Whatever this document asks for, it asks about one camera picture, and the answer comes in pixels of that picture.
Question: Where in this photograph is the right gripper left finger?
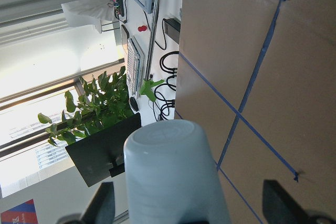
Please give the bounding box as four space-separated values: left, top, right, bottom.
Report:
80 182 115 223

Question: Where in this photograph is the green plastic clamp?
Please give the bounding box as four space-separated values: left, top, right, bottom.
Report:
139 79 164 102

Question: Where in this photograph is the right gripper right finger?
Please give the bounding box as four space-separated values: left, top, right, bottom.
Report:
262 180 315 223

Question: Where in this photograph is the black computer mouse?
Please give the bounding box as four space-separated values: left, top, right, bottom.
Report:
129 97 139 112

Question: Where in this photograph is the metal rod stand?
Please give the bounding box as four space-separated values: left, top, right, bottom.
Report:
144 0 160 81

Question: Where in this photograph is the light blue cup front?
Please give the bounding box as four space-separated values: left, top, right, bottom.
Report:
123 120 231 223

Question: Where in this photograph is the black power adapter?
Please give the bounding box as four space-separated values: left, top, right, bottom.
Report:
163 18 181 44

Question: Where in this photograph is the green potted plant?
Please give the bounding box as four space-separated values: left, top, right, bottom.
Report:
37 66 134 146

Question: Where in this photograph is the white keyboard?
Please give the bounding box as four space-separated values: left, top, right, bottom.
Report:
127 36 145 99

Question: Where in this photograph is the red small object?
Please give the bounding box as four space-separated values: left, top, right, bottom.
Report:
138 25 148 32

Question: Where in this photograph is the black monitor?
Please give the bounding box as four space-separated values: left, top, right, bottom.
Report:
66 113 141 187

